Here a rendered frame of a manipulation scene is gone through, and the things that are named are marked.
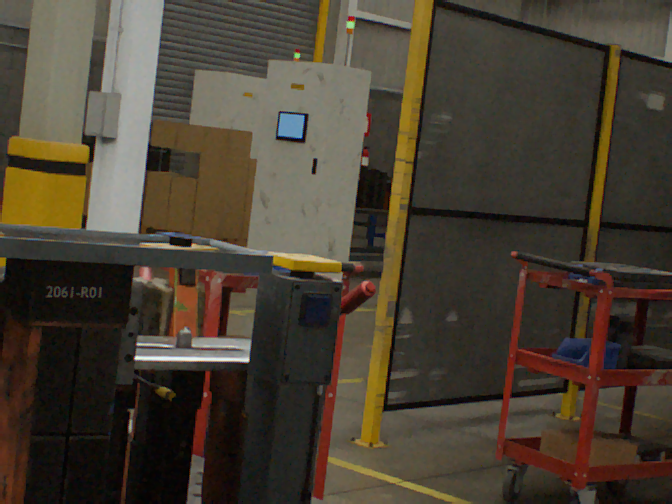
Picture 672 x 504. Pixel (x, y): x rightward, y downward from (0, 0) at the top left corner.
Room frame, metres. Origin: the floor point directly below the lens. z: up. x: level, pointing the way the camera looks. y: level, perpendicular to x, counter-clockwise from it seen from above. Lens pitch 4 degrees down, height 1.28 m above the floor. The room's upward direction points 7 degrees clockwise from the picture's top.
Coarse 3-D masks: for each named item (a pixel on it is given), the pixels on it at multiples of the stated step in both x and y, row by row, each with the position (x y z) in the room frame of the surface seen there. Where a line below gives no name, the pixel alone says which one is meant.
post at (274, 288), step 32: (288, 288) 1.37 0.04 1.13; (320, 288) 1.39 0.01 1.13; (256, 320) 1.42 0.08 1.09; (288, 320) 1.37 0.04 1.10; (256, 352) 1.41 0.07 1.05; (288, 352) 1.38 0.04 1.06; (320, 352) 1.40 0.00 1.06; (256, 384) 1.42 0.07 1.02; (288, 384) 1.38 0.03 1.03; (320, 384) 1.40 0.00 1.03; (256, 416) 1.41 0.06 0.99; (288, 416) 1.39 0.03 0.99; (320, 416) 1.41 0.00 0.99; (256, 448) 1.40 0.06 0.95; (288, 448) 1.39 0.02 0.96; (256, 480) 1.40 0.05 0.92; (288, 480) 1.39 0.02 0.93
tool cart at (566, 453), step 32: (512, 256) 5.13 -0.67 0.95; (576, 288) 4.95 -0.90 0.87; (608, 288) 4.83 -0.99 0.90; (640, 288) 5.12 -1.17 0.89; (608, 320) 5.27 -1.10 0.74; (640, 320) 5.62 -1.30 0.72; (512, 352) 5.16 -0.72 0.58; (544, 352) 5.27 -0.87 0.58; (576, 352) 5.16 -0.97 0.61; (608, 352) 5.07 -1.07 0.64; (640, 352) 5.26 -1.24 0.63; (576, 384) 4.92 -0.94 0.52; (608, 384) 4.89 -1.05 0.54; (640, 384) 5.00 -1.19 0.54; (512, 448) 5.13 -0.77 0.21; (544, 448) 5.11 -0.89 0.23; (576, 448) 4.95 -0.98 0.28; (608, 448) 5.00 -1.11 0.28; (640, 448) 5.23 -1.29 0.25; (512, 480) 5.10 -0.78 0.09; (576, 480) 4.83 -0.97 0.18; (608, 480) 4.94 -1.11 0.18
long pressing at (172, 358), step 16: (144, 336) 1.77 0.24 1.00; (160, 336) 1.78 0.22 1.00; (176, 336) 1.80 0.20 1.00; (144, 352) 1.64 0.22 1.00; (160, 352) 1.66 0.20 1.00; (176, 352) 1.67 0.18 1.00; (192, 352) 1.69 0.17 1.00; (208, 352) 1.70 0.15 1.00; (224, 352) 1.72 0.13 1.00; (240, 352) 1.73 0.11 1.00; (144, 368) 1.59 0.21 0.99; (160, 368) 1.60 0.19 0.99; (176, 368) 1.61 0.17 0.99; (192, 368) 1.63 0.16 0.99; (208, 368) 1.64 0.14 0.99; (224, 368) 1.65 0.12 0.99; (240, 368) 1.66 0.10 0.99
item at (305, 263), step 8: (280, 256) 1.40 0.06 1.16; (288, 256) 1.40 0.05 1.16; (296, 256) 1.42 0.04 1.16; (304, 256) 1.43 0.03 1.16; (312, 256) 1.44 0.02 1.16; (280, 264) 1.40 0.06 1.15; (288, 264) 1.39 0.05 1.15; (296, 264) 1.38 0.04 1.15; (304, 264) 1.38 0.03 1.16; (312, 264) 1.39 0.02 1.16; (320, 264) 1.39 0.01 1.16; (328, 264) 1.40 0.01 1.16; (336, 264) 1.41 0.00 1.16; (296, 272) 1.41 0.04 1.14; (304, 272) 1.41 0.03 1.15; (312, 272) 1.41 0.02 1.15; (328, 272) 1.40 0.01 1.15; (336, 272) 1.41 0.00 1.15
